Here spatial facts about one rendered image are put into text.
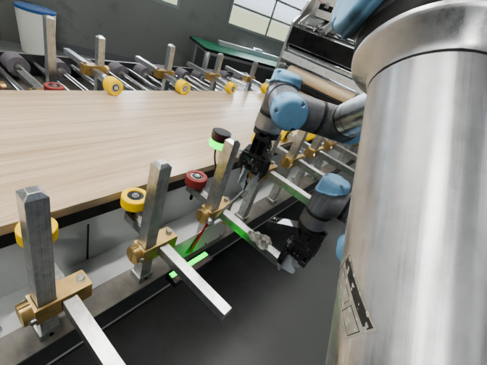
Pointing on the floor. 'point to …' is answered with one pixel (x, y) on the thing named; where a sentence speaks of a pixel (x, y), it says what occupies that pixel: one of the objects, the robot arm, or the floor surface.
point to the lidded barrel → (31, 25)
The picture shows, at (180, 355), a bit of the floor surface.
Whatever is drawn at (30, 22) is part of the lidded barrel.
